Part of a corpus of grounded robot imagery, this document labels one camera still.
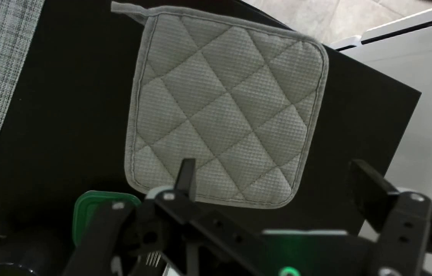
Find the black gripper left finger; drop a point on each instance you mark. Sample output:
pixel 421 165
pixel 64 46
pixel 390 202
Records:
pixel 140 239

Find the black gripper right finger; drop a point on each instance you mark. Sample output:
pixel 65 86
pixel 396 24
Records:
pixel 405 230

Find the grey quilted pot holder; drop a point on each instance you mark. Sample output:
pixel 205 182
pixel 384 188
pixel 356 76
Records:
pixel 226 101

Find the small green lidded container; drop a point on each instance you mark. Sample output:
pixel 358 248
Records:
pixel 87 214

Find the white kitchen stove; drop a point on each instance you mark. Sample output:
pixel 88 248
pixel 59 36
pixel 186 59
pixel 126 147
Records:
pixel 431 116

